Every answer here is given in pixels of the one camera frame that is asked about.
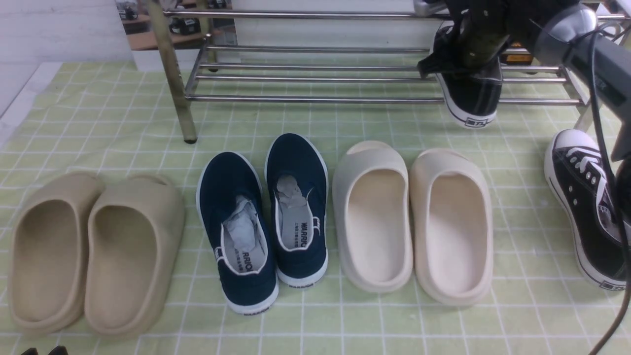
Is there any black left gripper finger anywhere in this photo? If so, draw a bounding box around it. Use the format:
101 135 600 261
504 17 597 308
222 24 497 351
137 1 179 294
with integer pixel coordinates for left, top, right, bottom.
20 348 38 355
48 346 69 355

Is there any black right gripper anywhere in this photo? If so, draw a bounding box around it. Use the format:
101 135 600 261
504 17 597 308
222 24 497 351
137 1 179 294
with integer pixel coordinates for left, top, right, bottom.
417 0 582 77

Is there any black canvas sneaker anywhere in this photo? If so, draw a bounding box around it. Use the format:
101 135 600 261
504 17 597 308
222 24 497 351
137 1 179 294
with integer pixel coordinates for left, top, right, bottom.
435 39 506 130
544 129 627 291

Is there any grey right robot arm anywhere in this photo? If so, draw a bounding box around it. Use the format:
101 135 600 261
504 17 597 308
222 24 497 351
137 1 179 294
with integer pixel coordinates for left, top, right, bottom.
418 0 631 162

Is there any metal shoe rack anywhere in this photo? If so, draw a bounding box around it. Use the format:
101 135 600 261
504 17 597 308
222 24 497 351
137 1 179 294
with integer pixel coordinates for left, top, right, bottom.
145 0 631 144

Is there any tan left foam slipper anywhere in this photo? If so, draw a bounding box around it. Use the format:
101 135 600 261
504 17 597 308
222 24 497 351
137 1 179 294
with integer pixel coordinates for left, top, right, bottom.
7 171 105 335

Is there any tan foam slipper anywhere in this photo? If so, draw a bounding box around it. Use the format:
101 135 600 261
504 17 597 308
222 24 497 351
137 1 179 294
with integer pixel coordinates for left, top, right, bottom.
7 171 105 335
85 174 186 338

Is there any tan right foam slipper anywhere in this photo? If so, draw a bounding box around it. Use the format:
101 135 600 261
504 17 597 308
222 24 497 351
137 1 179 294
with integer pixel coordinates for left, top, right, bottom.
85 174 186 338

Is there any cream right foam slipper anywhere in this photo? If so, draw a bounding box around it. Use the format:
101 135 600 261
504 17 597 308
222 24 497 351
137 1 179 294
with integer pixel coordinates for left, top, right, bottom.
409 148 493 307

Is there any cream foam slipper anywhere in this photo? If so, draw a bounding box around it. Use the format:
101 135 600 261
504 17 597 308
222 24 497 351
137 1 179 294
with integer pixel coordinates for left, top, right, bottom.
409 148 493 307
332 140 413 293

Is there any cream left foam slipper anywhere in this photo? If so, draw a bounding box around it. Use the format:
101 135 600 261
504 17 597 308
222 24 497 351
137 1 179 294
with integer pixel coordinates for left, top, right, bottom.
332 140 413 293

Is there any navy left slip-on shoe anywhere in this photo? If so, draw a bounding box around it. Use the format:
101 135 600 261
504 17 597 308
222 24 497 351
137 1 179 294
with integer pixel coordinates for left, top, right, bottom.
196 151 279 316

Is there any navy slip-on shoe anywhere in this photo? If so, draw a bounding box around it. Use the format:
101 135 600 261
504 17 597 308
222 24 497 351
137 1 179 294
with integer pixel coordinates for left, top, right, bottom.
196 151 279 316
264 133 328 288

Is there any green checkered tablecloth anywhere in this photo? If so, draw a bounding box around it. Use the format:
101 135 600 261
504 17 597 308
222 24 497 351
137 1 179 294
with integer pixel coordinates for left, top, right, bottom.
0 63 622 355

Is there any navy right slip-on shoe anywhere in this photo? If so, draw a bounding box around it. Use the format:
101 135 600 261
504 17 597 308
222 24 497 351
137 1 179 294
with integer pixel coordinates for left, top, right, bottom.
264 133 328 288

